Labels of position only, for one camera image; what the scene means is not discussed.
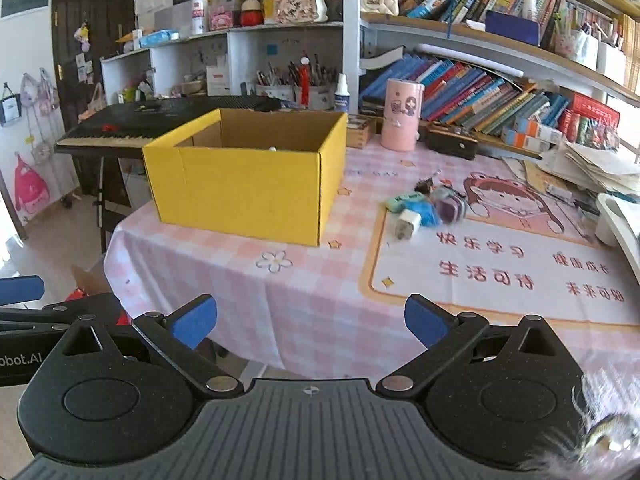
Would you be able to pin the hanging pale bags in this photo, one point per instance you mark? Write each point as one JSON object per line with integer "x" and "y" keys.
{"x": 40, "y": 95}

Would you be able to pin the dark wooden door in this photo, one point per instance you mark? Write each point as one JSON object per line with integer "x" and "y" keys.
{"x": 100, "y": 20}

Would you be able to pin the blue tissue pack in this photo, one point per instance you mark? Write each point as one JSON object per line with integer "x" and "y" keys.
{"x": 159, "y": 38}

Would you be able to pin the pink cylindrical container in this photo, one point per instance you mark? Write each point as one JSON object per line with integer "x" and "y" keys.
{"x": 402, "y": 120}

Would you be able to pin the white charger plug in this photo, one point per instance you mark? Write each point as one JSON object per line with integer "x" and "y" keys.
{"x": 407, "y": 225}

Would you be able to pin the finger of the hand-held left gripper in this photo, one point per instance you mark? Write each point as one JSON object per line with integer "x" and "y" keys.
{"x": 20, "y": 290}

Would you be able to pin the dark blue box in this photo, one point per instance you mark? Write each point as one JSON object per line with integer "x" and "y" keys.
{"x": 512, "y": 27}

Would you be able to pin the small wooden box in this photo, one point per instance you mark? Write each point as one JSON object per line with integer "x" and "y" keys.
{"x": 360, "y": 132}

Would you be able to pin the red boxes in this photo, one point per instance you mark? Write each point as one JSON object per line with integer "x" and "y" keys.
{"x": 592, "y": 120}

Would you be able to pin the yellow cardboard box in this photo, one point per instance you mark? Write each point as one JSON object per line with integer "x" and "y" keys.
{"x": 240, "y": 185}

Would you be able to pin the pink small box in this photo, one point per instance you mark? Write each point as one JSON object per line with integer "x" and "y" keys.
{"x": 221, "y": 19}

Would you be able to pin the purple small object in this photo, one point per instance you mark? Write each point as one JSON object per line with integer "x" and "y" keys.
{"x": 450, "y": 207}

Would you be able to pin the orange and blue cartons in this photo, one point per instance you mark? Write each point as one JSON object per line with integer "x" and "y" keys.
{"x": 532, "y": 135}

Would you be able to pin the grey furry object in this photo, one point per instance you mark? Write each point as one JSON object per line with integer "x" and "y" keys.
{"x": 600, "y": 430}

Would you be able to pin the dark brown box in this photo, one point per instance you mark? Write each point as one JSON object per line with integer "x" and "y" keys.
{"x": 450, "y": 142}

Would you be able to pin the white storage bin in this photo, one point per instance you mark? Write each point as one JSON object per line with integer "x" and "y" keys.
{"x": 590, "y": 50}

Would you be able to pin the black electronic keyboard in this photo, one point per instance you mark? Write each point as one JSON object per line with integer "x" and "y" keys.
{"x": 125, "y": 120}

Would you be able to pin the printed cartoon desk mat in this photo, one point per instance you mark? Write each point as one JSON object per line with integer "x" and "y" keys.
{"x": 490, "y": 270}

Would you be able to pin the black keyboard stand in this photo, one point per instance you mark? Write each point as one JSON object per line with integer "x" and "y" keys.
{"x": 103, "y": 200}

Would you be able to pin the pink backpack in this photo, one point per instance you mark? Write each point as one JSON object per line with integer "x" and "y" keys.
{"x": 29, "y": 185}

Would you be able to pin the row of leaning books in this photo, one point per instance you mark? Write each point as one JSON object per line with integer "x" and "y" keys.
{"x": 465, "y": 92}

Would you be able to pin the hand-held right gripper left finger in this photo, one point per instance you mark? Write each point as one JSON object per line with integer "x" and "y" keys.
{"x": 192, "y": 317}

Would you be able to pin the blue small object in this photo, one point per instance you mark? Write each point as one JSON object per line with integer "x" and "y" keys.
{"x": 429, "y": 215}

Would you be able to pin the pen holder with brushes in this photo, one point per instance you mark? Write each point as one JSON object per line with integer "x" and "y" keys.
{"x": 300, "y": 90}

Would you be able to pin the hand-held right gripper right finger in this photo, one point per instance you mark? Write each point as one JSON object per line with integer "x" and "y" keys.
{"x": 425, "y": 317}

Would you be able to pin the pile of papers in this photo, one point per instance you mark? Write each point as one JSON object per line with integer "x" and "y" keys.
{"x": 595, "y": 165}

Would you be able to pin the tall white spray bottle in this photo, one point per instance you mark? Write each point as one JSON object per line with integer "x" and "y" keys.
{"x": 199, "y": 12}

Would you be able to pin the pink checked cloth-covered desktop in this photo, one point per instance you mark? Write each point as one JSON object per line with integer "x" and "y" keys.
{"x": 300, "y": 300}

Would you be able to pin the white shelf unit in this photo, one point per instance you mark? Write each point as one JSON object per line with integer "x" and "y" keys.
{"x": 240, "y": 42}

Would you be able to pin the red jar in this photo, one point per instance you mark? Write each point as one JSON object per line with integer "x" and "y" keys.
{"x": 251, "y": 12}

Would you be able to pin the green small object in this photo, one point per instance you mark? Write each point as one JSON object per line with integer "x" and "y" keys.
{"x": 400, "y": 201}

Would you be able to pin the wooden bookshelf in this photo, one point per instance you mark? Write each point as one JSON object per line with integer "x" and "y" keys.
{"x": 450, "y": 35}

